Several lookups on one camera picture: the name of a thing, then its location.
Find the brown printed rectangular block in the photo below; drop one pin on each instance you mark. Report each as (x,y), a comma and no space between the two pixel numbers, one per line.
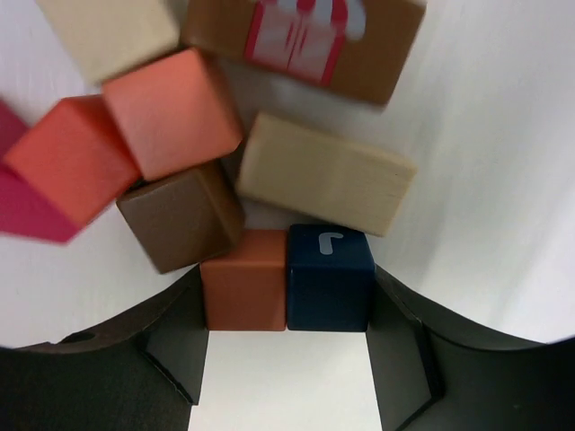
(356,49)

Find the red-orange cube block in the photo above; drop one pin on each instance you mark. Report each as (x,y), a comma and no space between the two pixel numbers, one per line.
(76,158)

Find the dark blue cube block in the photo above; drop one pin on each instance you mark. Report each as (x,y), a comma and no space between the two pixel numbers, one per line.
(330,278)

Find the magenta roof block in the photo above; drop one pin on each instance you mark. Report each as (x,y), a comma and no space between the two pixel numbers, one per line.
(24,212)

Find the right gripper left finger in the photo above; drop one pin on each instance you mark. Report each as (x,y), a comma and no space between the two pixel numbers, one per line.
(140,370)

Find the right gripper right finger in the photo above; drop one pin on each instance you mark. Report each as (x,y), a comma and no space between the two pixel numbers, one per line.
(434,369)

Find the salmon cube block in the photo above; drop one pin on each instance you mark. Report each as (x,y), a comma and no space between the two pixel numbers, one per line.
(175,113)

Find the natural wood cube block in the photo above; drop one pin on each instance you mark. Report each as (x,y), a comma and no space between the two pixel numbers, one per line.
(109,38)

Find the orange cube block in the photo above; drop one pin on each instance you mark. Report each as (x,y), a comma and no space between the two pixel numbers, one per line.
(246,290)

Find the brown cube block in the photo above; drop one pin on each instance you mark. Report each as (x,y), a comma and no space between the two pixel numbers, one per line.
(185,218)

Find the natural wood long block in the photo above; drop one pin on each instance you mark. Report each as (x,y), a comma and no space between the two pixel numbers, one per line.
(322,175)

